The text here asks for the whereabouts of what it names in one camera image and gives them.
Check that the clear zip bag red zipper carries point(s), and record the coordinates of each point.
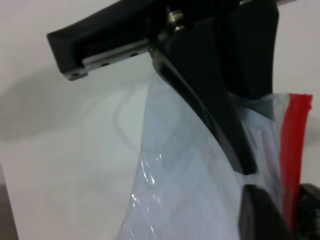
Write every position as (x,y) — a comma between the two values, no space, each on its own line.
(190,175)

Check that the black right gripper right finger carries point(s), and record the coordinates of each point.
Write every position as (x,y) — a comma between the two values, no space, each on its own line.
(310,215)

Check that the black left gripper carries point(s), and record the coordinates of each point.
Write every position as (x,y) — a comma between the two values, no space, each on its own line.
(112,30)

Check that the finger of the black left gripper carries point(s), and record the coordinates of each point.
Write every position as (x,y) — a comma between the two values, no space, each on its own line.
(250,55)
(205,75)

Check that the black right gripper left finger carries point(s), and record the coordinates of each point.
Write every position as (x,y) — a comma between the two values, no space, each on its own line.
(260,217)

